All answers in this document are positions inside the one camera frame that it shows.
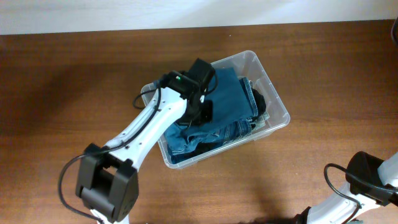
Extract black shirt with white logo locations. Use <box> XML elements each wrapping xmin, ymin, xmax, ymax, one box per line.
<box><xmin>185</xmin><ymin>142</ymin><xmax>223</xmax><ymax>158</ymax></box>

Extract blue denim jeans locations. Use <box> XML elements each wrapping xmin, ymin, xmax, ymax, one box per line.
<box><xmin>164</xmin><ymin>68</ymin><xmax>257</xmax><ymax>163</ymax></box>

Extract light wash jeans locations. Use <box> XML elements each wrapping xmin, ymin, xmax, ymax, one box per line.
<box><xmin>250</xmin><ymin>111</ymin><xmax>270</xmax><ymax>132</ymax></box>

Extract black garment with red band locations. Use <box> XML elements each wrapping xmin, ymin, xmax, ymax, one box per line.
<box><xmin>252</xmin><ymin>89</ymin><xmax>266</xmax><ymax>116</ymax></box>

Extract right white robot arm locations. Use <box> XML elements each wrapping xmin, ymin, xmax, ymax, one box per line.
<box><xmin>293</xmin><ymin>151</ymin><xmax>397</xmax><ymax>224</ymax></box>

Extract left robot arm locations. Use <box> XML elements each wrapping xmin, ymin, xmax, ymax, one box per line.
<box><xmin>75</xmin><ymin>58</ymin><xmax>215</xmax><ymax>223</ymax></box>

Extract clear plastic storage bin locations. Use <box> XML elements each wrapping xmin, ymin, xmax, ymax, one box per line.
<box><xmin>157</xmin><ymin>50</ymin><xmax>290</xmax><ymax>169</ymax></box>

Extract left black camera cable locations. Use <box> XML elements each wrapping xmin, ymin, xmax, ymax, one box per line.
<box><xmin>58</xmin><ymin>73</ymin><xmax>218</xmax><ymax>224</ymax></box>

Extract black camera cable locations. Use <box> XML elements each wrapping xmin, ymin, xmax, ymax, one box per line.
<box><xmin>58</xmin><ymin>73</ymin><xmax>218</xmax><ymax>224</ymax></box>
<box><xmin>323</xmin><ymin>163</ymin><xmax>398</xmax><ymax>224</ymax></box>

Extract right black camera cable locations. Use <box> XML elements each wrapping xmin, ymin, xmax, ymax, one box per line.
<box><xmin>323</xmin><ymin>163</ymin><xmax>398</xmax><ymax>224</ymax></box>

